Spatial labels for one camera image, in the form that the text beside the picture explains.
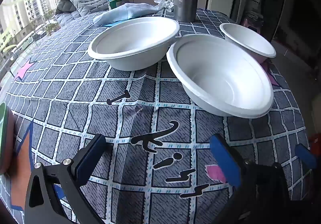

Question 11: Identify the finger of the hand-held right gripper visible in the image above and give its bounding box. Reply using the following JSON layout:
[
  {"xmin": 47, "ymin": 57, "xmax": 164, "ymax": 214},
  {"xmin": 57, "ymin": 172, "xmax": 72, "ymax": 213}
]
[{"xmin": 295, "ymin": 144, "xmax": 318, "ymax": 170}]

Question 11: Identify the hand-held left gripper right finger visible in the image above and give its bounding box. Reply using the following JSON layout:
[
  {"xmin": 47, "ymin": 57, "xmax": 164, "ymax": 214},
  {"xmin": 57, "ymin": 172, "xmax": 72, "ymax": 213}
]
[{"xmin": 209, "ymin": 134, "xmax": 291, "ymax": 224}]

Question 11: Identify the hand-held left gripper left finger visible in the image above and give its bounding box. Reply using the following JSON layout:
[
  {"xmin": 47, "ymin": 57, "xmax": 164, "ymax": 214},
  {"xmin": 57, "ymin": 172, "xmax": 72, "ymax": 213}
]
[{"xmin": 24, "ymin": 134, "xmax": 108, "ymax": 224}]

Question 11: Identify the medium white bowl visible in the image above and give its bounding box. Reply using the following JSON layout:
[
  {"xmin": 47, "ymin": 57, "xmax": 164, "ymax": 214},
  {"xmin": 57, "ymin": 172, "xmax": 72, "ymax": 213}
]
[{"xmin": 166, "ymin": 34, "xmax": 274, "ymax": 118}]

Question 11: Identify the small white bowl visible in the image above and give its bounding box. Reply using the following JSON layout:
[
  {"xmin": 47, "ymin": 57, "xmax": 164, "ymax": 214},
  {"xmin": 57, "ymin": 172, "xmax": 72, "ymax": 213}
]
[{"xmin": 220, "ymin": 23, "xmax": 276, "ymax": 64}]

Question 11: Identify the large white bowl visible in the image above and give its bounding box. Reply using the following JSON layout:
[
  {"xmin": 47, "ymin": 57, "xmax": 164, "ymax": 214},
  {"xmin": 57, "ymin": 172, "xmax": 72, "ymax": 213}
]
[{"xmin": 88, "ymin": 17, "xmax": 180, "ymax": 71}]

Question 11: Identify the red stool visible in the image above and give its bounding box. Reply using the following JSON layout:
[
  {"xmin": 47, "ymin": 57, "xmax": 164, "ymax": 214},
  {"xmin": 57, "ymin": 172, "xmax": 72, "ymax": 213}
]
[{"xmin": 308, "ymin": 134, "xmax": 321, "ymax": 151}]

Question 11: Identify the grey checked star blanket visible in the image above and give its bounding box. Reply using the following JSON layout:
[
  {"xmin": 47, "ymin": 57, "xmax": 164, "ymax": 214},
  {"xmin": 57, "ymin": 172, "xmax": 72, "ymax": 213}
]
[{"xmin": 0, "ymin": 8, "xmax": 311, "ymax": 224}]

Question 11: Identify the light blue cloth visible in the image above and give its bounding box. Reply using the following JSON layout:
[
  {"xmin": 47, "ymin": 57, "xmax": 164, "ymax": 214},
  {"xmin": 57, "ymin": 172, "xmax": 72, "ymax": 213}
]
[{"xmin": 93, "ymin": 2, "xmax": 164, "ymax": 26}]

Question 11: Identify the grey quilted blanket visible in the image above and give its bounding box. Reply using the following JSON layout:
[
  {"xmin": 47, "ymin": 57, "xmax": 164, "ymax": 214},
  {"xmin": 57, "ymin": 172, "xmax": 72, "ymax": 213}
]
[{"xmin": 55, "ymin": 0, "xmax": 111, "ymax": 18}]

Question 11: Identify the crumpled white tissue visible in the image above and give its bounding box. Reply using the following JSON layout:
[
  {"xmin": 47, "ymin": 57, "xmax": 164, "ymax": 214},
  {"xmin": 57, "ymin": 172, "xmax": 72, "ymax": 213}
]
[{"xmin": 153, "ymin": 0, "xmax": 174, "ymax": 13}]

